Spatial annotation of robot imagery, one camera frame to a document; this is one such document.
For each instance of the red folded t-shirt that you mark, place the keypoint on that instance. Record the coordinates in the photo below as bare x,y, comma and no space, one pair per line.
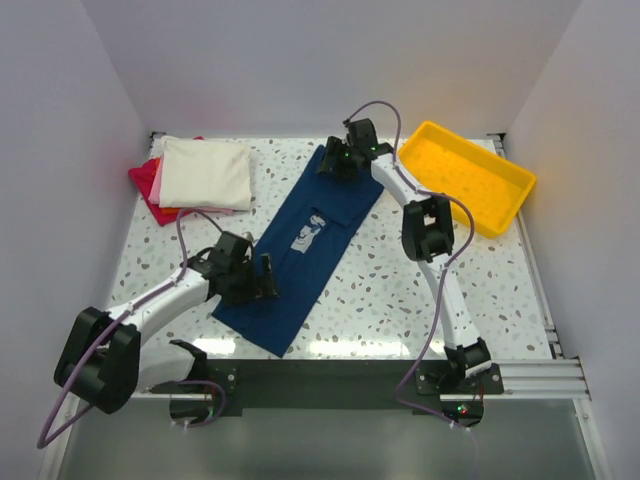
142,178

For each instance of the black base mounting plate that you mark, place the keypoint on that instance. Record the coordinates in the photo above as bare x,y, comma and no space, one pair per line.
333,385

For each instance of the pink folded t-shirt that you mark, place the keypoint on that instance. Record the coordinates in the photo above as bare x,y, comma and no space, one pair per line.
154,195

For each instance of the aluminium frame rail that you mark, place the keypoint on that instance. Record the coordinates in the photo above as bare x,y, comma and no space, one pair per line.
548,379

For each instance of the yellow plastic tray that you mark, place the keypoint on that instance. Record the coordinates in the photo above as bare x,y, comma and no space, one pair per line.
491,187

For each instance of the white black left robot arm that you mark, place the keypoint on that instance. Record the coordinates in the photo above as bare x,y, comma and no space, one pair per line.
140,330

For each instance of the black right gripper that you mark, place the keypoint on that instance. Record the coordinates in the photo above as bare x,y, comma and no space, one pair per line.
333,148

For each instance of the blue Mickey t-shirt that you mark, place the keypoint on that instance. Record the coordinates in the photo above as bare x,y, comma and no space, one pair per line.
306,240

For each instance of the cream folded t-shirt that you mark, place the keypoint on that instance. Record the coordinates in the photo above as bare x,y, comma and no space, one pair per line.
205,173

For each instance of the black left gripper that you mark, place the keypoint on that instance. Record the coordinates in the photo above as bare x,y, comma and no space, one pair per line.
234,297

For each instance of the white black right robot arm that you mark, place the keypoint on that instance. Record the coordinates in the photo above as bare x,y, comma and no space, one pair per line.
427,237

